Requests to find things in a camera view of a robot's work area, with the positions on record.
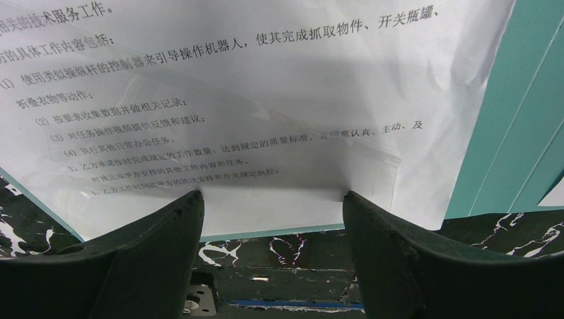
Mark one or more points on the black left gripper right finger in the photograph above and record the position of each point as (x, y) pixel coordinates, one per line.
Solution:
(406, 271)

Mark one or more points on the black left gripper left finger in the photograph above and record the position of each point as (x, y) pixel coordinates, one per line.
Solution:
(141, 270)

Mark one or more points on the teal paper folder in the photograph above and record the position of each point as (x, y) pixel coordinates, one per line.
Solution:
(515, 132)

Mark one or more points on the white printed paper stack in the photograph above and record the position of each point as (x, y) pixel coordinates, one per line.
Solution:
(554, 198)

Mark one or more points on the white printed paper sheet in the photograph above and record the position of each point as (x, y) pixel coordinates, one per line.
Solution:
(246, 101)

